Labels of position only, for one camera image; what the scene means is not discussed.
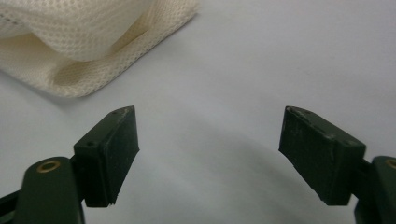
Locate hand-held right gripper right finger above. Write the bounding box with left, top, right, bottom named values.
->
left=277, top=105, right=367, bottom=207

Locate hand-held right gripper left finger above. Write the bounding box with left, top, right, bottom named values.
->
left=73, top=105, right=140, bottom=208

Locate light blue foam mat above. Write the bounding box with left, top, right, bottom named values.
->
left=0, top=0, right=396, bottom=224

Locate white cloth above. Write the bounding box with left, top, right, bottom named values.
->
left=0, top=0, right=199, bottom=99

